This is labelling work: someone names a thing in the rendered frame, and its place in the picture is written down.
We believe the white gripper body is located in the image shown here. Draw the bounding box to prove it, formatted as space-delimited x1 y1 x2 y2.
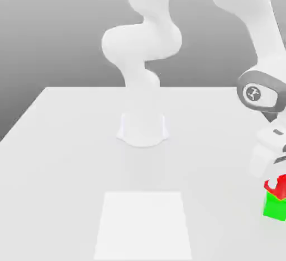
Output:
248 145 286 181

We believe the small red cube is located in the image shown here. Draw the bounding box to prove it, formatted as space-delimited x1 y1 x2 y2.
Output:
263 174 286 201

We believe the small green cube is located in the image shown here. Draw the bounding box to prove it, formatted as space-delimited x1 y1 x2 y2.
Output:
263 189 286 222

